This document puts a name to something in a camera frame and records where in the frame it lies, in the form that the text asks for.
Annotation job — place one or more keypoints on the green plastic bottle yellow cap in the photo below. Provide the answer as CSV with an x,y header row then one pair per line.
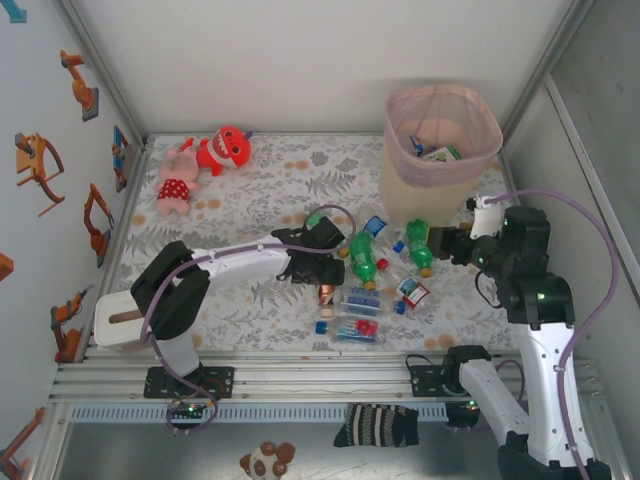
x,y
362,260
419,250
315,219

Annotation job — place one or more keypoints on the copper brown drink bottle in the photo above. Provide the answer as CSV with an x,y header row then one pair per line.
x,y
327,295

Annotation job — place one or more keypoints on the clear bottle red cap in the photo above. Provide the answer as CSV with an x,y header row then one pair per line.
x,y
412,292

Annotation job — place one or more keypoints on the long water bottle blue label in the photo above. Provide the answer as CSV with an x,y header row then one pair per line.
x,y
364,300

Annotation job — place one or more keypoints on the square bottle red flower label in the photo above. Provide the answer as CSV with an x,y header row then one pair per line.
x,y
356,330

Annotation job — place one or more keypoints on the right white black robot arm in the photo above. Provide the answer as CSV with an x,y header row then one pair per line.
x,y
550,380

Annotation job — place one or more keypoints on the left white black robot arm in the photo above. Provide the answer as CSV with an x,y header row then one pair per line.
x,y
240,255

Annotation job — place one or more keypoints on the beige waste bin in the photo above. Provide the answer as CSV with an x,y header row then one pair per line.
x,y
415,200

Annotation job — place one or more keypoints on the clear bottle blue label blue cap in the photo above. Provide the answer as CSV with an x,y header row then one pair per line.
x,y
375,227

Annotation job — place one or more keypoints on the floral grey tablecloth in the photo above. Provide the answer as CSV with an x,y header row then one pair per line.
x,y
280,190

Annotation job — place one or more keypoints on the pink mesh waste basket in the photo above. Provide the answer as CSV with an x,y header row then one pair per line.
x,y
397,120

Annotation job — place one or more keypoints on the red shark plush toy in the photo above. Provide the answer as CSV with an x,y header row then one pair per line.
x,y
225,147

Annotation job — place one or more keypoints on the small circuit board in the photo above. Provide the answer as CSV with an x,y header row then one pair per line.
x,y
192,409
470,404

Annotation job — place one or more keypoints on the pink pig plush toy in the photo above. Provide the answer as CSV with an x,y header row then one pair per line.
x,y
175,175

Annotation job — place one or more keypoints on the black white striped sock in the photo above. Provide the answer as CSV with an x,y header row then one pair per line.
x,y
375,425

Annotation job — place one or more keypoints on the brown white plush dog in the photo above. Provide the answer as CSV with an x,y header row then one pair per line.
x,y
265,460

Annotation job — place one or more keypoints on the white tissue box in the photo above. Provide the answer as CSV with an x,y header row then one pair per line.
x,y
112,305

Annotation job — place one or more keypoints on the aluminium frame rail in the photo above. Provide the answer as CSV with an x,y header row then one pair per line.
x,y
325,380

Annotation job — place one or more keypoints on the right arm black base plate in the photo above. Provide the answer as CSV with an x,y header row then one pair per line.
x,y
425,382

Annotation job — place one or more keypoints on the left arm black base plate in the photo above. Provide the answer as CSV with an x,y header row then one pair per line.
x,y
220,382

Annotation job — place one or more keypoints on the aluminium frame post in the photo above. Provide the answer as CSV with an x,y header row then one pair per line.
x,y
104,65
550,62

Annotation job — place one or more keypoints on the blue wall sticker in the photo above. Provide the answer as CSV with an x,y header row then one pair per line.
x,y
15,12

